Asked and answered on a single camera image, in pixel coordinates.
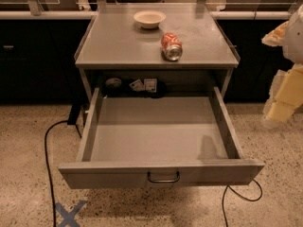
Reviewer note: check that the open grey top drawer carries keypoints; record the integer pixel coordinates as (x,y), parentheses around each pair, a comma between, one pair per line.
(124,138)

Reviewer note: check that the white label tag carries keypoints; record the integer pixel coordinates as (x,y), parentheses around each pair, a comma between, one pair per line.
(150,85)
(137,86)

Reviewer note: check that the white label tag right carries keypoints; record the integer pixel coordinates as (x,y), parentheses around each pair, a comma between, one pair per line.
(150,85)

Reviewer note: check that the blue tape cross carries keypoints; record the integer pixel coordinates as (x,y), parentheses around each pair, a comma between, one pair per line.
(68,218)

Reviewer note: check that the round grey knob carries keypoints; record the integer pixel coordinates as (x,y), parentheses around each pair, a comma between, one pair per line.
(113,83)

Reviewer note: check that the black drawer handle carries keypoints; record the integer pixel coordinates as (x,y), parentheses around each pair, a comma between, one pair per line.
(166,178)

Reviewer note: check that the white counter rail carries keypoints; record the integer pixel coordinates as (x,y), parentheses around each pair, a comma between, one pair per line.
(87,15)

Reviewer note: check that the white label tag left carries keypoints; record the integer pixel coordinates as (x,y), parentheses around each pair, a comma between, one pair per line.
(137,86)

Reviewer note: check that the red coke can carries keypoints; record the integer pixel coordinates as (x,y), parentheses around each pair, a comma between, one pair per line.
(171,47)

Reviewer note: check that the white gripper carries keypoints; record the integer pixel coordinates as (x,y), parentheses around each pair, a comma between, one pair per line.
(294,39)

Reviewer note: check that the white bowl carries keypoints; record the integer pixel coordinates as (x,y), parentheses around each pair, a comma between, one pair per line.
(150,19)

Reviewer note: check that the dark lower counter cabinets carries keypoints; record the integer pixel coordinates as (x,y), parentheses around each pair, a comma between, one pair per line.
(37,61)

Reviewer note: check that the grey metal cabinet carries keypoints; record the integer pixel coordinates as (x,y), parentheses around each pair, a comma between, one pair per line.
(117,46)

